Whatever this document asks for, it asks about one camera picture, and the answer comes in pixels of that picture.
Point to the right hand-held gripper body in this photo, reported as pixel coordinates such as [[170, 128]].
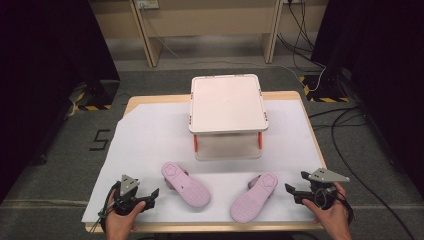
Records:
[[325, 176]]

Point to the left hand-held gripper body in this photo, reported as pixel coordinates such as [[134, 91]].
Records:
[[126, 186]]

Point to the pink slipper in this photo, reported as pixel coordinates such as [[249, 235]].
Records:
[[188, 186], [253, 200]]

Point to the white storage box orange hinges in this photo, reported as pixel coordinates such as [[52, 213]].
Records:
[[228, 103]]

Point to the person's left hand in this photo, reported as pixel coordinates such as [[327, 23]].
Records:
[[120, 225]]

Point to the person's right hand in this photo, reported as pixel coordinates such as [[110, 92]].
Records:
[[333, 220]]

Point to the black stand base striped tape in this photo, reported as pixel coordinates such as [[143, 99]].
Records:
[[96, 95], [325, 88]]

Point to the wooden table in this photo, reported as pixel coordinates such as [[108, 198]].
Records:
[[160, 98]]

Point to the black curtain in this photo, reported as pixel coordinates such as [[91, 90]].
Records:
[[46, 83], [390, 83]]

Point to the beige wooden desk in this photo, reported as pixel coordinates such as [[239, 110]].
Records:
[[206, 20]]

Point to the white wall socket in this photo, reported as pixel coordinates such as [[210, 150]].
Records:
[[147, 4]]

